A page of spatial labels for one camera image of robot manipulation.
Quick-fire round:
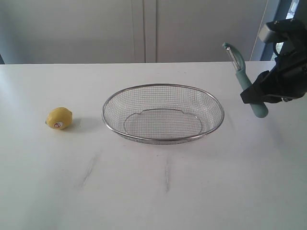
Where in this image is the teal handled vegetable peeler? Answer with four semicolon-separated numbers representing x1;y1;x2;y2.
222;43;268;118

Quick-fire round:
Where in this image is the yellow lemon with sticker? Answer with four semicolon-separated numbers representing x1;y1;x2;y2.
45;107;73;130

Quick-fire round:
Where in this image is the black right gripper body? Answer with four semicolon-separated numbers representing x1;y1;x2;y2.
272;43;307;102

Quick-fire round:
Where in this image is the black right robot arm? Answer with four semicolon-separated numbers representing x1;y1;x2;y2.
240;18;307;104

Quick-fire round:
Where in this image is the oval wire mesh basket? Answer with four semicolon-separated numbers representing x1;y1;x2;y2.
102;83;224;145

